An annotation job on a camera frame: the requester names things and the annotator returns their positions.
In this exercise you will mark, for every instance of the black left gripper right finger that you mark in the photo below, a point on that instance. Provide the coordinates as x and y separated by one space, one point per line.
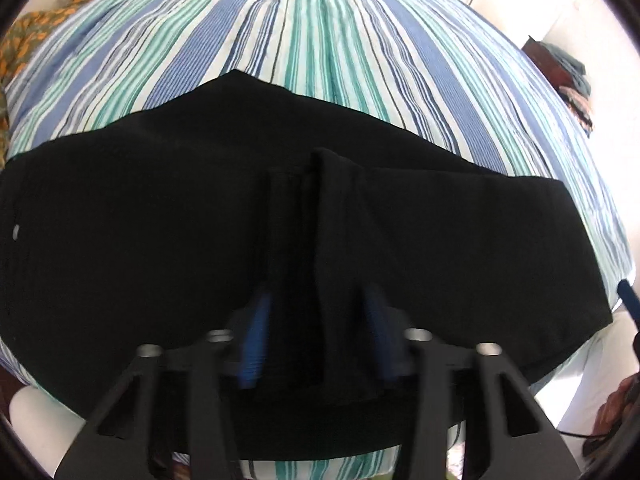
506 434

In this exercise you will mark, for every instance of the orange floral green blanket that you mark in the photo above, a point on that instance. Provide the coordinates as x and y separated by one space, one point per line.
37 21

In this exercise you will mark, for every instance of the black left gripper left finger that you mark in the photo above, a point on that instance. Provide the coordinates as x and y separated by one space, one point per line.
123 436

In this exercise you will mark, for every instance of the white bed frame footboard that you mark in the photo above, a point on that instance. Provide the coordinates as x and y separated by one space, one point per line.
46 428

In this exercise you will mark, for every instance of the striped blue green bedsheet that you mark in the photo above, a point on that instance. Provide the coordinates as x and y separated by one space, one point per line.
431 67

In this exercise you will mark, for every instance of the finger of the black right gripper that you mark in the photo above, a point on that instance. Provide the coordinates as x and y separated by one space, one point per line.
630 300

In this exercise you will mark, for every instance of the dark brown wooden nightstand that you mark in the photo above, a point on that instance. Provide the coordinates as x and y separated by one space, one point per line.
548 65

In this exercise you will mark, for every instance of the black pants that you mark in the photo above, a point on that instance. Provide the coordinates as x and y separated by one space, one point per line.
170 222

